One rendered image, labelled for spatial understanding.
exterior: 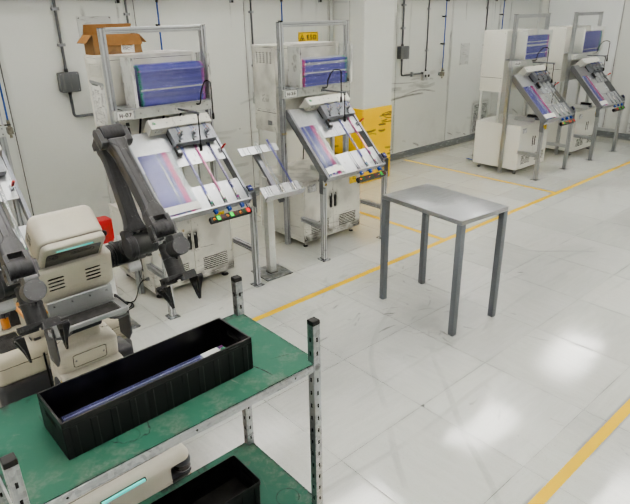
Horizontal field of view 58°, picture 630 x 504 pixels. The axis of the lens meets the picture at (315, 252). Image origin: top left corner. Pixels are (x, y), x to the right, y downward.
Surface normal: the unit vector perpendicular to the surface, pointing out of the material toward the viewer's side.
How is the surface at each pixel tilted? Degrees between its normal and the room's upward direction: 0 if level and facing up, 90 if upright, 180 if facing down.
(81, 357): 98
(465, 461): 0
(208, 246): 90
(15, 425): 0
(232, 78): 90
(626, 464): 0
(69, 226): 42
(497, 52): 90
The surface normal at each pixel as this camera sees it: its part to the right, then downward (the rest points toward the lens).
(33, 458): -0.02, -0.92
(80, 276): 0.67, 0.40
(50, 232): 0.44, -0.50
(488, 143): -0.75, 0.27
